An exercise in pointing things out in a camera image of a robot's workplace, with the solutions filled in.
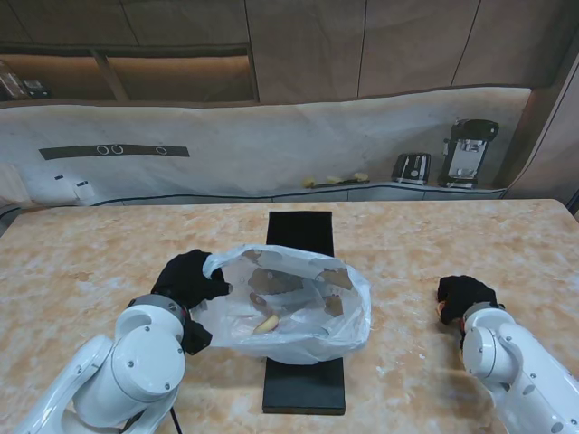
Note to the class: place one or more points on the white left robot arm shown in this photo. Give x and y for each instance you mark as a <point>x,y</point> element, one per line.
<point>140,361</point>

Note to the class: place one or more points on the white printed plastic bag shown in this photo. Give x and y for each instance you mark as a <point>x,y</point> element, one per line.
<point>298,348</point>

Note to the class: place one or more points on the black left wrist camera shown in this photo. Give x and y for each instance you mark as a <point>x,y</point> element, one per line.
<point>198,336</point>

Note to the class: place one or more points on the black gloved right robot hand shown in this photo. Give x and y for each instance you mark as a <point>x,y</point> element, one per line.
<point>470,294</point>

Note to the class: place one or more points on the small black shelf device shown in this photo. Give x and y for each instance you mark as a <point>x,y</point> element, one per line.
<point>36,88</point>

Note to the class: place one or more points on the white protective cover sheet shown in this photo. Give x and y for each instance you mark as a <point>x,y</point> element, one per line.
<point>271,144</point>

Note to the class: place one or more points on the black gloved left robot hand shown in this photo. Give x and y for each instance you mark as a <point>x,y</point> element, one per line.
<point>185,278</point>

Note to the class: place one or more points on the flat black box lid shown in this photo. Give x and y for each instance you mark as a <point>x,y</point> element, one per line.
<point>303,389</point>

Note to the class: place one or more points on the black silver espresso machine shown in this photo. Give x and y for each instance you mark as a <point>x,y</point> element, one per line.
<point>468,153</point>

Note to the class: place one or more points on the open black gift box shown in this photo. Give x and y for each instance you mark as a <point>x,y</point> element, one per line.
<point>300,230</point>

